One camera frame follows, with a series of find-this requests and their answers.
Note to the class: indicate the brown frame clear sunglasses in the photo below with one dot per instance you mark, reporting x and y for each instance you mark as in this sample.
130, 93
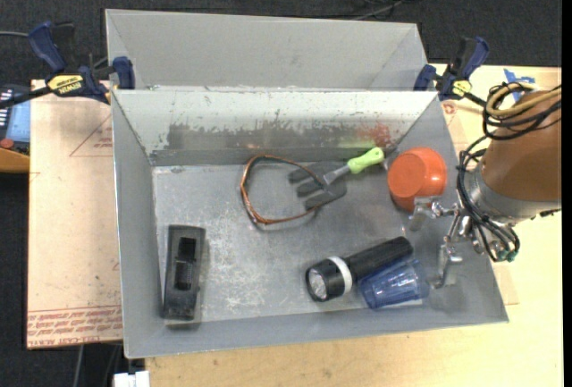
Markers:
244, 190

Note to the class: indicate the orange plastic cup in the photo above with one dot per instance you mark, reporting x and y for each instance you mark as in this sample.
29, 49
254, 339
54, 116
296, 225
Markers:
415, 179

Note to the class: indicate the grey metal bin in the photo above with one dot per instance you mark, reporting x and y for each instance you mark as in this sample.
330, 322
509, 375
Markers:
268, 242

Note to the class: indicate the blue clear plastic cup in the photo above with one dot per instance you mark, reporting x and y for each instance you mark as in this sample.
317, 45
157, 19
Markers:
395, 289

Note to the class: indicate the brown cardboard board red print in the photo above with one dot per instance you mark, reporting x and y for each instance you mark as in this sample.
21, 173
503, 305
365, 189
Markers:
71, 220

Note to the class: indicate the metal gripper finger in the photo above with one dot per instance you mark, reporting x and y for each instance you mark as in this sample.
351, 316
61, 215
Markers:
447, 266
419, 215

